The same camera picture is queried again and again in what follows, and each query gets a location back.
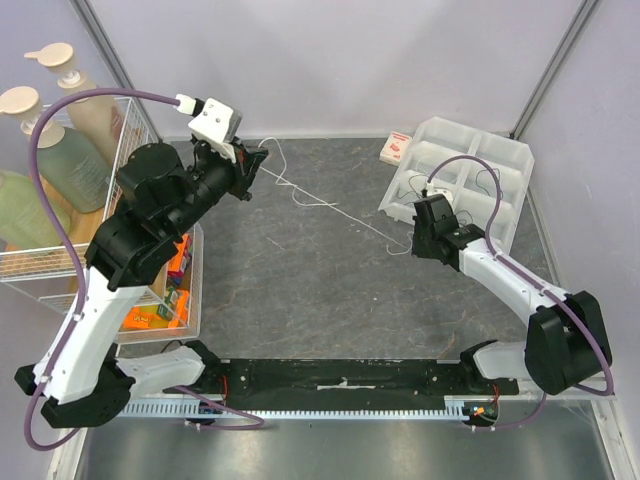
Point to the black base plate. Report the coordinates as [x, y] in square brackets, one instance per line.
[341, 383]

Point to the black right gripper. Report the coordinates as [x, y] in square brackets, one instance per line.
[422, 240]

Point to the beige pump bottle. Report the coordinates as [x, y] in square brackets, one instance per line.
[99, 118]

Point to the white slotted cable duct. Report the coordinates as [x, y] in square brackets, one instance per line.
[186, 407]

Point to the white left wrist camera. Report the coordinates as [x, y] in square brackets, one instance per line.
[212, 121]

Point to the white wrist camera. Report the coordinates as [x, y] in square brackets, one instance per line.
[432, 190]
[212, 121]

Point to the white plastic compartment tray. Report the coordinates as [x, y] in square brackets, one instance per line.
[477, 166]

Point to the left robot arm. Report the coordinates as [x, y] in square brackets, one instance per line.
[83, 385]

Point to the light green bottle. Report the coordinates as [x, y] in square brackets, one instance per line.
[24, 222]

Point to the green yellow snack box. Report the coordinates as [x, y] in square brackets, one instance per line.
[166, 310]

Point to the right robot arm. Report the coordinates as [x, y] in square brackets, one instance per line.
[566, 341]

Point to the pink snack box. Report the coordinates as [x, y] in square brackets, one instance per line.
[179, 263]

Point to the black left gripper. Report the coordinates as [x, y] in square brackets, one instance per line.
[247, 162]

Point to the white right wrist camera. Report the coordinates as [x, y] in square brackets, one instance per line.
[432, 190]

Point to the orange snack packet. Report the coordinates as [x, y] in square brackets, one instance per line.
[145, 318]

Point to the small red white box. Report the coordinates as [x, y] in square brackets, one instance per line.
[395, 147]

